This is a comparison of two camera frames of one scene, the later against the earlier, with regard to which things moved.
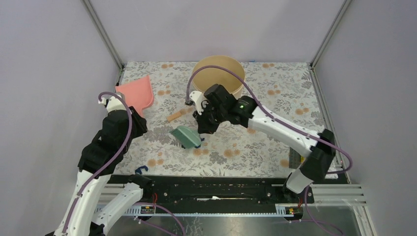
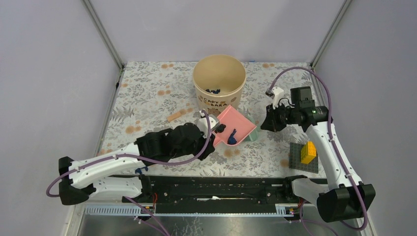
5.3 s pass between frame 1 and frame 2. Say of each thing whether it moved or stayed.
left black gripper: moved
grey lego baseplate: stayed
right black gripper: moved
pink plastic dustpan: moved
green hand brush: moved
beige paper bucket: stayed
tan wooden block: stayed
